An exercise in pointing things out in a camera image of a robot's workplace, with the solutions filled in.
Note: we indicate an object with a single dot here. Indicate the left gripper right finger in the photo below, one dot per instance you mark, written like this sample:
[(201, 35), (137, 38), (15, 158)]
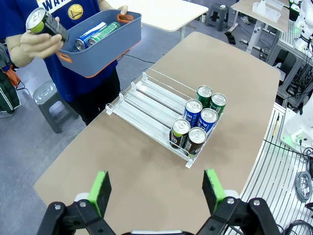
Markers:
[(215, 193)]

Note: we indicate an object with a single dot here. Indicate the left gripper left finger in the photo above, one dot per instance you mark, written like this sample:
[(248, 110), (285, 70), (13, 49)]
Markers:
[(96, 195)]

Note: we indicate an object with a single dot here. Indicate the blue Pocari Sweat can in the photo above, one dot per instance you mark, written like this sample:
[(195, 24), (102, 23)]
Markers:
[(192, 112), (91, 33), (207, 120)]

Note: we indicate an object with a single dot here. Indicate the green soda can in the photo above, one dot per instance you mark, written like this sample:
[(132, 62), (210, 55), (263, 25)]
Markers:
[(204, 94), (218, 102), (105, 31)]

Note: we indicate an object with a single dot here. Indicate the black Pepsi can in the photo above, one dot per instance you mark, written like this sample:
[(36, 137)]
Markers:
[(195, 142), (179, 133), (52, 27)]

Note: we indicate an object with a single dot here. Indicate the person left forearm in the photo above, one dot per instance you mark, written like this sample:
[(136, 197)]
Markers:
[(105, 3)]

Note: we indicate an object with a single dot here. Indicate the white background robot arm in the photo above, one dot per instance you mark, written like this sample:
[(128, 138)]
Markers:
[(303, 24)]

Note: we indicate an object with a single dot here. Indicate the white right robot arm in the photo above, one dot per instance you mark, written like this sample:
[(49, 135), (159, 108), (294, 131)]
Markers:
[(296, 127)]

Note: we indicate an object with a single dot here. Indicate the person right hand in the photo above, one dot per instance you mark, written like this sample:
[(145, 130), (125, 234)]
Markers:
[(41, 45)]

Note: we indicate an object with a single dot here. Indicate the person left hand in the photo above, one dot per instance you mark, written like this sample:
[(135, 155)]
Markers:
[(123, 10)]

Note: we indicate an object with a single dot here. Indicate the white slotted mounting table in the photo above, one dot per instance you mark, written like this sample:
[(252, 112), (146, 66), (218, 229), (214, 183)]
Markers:
[(274, 176)]

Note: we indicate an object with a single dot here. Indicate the yellow pen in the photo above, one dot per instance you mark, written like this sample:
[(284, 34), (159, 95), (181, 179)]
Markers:
[(276, 124)]

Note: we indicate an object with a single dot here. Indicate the person in blue shirt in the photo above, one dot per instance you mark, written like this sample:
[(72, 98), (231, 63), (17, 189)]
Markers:
[(73, 88)]

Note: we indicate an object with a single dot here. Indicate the light grey plastic stool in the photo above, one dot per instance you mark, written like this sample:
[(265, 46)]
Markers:
[(46, 94)]

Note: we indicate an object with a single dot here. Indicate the dark green striped jacket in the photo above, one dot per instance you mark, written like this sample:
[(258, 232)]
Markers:
[(7, 95)]

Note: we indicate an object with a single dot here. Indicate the black floor item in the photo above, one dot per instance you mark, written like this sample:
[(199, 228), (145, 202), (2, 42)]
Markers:
[(230, 38)]

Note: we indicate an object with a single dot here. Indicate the dark grey plastic stool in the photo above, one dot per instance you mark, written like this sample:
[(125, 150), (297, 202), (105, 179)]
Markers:
[(217, 14)]

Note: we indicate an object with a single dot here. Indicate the wooden table white legs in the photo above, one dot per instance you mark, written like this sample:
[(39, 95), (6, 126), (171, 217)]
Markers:
[(247, 9)]

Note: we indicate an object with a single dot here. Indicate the large white table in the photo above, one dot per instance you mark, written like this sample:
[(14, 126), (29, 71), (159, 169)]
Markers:
[(166, 12)]

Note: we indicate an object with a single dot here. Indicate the clear plastic organizer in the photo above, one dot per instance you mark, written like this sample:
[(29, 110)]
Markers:
[(266, 11)]

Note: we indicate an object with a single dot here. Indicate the aluminium frame stand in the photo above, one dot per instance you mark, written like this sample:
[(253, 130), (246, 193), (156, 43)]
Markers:
[(291, 52)]

